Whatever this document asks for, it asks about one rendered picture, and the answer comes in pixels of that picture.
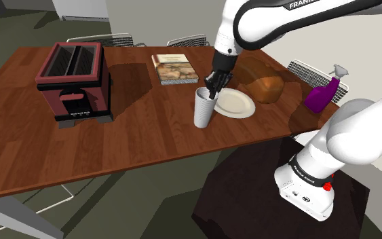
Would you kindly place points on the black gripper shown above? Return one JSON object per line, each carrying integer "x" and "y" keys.
{"x": 224, "y": 64}

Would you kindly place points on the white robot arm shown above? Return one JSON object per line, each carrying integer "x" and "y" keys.
{"x": 263, "y": 23}

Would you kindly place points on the cream round plate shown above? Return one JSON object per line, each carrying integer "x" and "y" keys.
{"x": 235, "y": 104}

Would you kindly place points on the brown bread loaf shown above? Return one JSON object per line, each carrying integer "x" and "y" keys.
{"x": 265, "y": 87}

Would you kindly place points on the book with stone-pattern cover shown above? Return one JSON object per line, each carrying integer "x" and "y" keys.
{"x": 176, "y": 70}

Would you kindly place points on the white ribbed cup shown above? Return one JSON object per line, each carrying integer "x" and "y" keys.
{"x": 204, "y": 111}

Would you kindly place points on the purple spray bottle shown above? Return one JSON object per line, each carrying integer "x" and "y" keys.
{"x": 319, "y": 97}

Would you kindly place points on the brown wooden table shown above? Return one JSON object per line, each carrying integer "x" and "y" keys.
{"x": 144, "y": 135}

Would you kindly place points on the dark robot stand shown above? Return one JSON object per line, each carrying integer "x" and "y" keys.
{"x": 243, "y": 198}

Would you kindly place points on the red toaster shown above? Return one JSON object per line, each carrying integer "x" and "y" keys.
{"x": 88, "y": 89}

